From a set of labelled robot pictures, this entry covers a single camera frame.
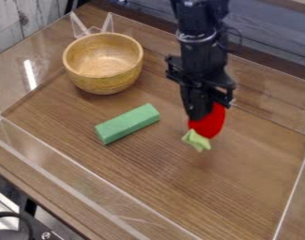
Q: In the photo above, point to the green rectangular block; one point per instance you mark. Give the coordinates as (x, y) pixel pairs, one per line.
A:
(126, 123)

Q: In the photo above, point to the black metal table frame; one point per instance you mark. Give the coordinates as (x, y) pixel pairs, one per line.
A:
(41, 231)

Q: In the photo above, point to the wooden bowl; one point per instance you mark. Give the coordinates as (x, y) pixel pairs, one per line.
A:
(104, 62)

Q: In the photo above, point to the red plush radish toy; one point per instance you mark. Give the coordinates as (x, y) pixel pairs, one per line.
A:
(205, 129)

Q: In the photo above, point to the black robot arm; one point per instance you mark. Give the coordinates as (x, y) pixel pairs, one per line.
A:
(200, 17)

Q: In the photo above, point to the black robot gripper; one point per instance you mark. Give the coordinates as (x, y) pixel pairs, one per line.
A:
(198, 70)

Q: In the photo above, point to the clear acrylic tray enclosure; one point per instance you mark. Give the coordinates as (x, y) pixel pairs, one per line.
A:
(148, 187)

